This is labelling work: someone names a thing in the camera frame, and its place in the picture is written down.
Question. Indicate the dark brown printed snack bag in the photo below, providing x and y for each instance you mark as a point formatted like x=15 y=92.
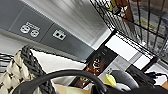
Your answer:
x=100 y=61

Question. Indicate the grey white penguin plush toy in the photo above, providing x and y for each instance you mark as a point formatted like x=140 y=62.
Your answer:
x=125 y=78

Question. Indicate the wide white wall socket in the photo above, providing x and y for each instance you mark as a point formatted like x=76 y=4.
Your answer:
x=30 y=29

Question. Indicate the long grey wall band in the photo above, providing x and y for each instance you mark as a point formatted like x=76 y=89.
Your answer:
x=73 y=38

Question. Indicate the orange package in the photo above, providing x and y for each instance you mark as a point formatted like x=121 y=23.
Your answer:
x=124 y=7

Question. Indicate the small white wall socket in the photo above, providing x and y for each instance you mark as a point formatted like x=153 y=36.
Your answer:
x=59 y=34

